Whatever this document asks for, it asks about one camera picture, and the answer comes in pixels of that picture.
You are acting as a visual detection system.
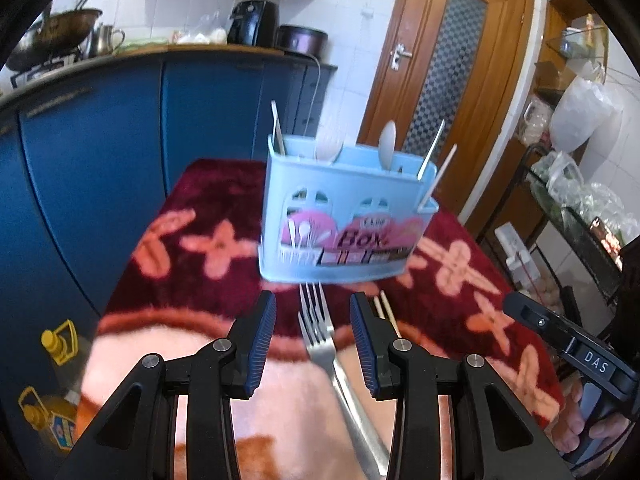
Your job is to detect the white chopstick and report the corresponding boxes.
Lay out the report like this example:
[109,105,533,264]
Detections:
[417,145,458,211]

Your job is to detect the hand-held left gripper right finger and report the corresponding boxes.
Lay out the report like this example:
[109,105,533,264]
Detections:
[349,291,576,480]

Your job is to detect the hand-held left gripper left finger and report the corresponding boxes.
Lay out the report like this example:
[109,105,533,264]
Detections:
[52,290,278,480]

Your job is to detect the light blue utensil box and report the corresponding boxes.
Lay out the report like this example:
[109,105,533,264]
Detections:
[257,132,440,283]

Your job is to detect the metal door handle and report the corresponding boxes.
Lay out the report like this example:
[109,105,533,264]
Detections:
[391,44,414,72]

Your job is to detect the wooden door with glass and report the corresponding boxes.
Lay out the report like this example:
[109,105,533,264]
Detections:
[357,0,535,241]

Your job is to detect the blue lower kitchen cabinet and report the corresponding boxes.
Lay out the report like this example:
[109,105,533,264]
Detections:
[0,52,338,411]

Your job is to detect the wooden shelf unit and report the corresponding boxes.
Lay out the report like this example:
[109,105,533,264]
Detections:
[532,0,611,111]

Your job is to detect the black air fryer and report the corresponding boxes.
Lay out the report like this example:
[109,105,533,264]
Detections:
[227,0,280,47]

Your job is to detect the yellow-capped oil bottle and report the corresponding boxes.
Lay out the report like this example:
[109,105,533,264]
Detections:
[40,319,83,396]
[17,386,78,453]

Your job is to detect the clear plastic bags of food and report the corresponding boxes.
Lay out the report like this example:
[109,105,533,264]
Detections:
[530,150,640,241]

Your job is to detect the black metal rack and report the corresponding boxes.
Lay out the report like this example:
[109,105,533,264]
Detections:
[475,142,640,306]

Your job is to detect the wooden cutting board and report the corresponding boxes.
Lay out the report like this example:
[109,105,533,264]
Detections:
[115,40,286,57]

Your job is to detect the metal cabinet handle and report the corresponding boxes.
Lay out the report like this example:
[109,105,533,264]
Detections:
[25,87,93,117]

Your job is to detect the metal jug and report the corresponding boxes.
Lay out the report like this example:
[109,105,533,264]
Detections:
[90,24,126,58]

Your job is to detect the large white plastic bag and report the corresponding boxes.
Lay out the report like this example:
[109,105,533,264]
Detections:
[551,76,615,153]

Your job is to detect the white power cable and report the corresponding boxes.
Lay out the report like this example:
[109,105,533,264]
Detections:
[295,54,322,136]

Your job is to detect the white power strip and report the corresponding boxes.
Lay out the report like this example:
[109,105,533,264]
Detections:
[494,224,542,291]

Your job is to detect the person's right hand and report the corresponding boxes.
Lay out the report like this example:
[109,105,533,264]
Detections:
[554,380,608,456]

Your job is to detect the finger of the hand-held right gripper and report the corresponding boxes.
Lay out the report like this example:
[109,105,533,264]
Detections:
[502,291,581,356]

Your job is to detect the metal fork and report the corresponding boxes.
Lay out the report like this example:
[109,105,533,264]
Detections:
[299,281,332,331]
[297,311,393,480]

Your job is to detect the red and pink floral blanket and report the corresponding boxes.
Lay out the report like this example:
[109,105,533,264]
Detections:
[75,158,566,480]

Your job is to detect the white spoon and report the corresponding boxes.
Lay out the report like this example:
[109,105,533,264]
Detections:
[378,121,399,170]

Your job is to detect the dark round cooker pot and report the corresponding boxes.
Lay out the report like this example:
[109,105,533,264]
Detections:
[275,25,329,58]

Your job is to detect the plastic bag with food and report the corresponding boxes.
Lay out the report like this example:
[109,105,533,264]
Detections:
[172,12,228,45]

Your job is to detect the gas stove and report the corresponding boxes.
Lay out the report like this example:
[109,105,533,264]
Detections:
[10,47,86,88]

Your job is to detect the dark metal wok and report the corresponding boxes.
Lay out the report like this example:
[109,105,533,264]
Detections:
[5,7,103,72]

